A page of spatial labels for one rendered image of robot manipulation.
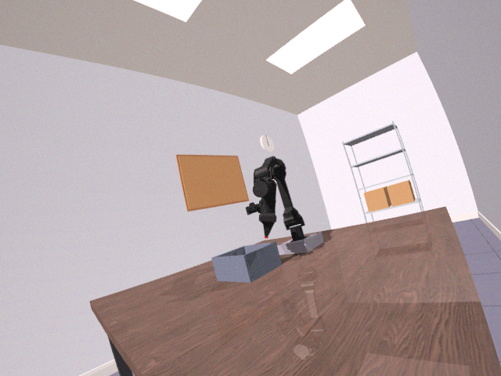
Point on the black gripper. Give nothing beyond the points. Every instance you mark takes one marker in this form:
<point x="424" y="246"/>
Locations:
<point x="268" y="217"/>

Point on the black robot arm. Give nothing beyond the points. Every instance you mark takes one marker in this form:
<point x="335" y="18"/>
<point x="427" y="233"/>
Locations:
<point x="264" y="186"/>

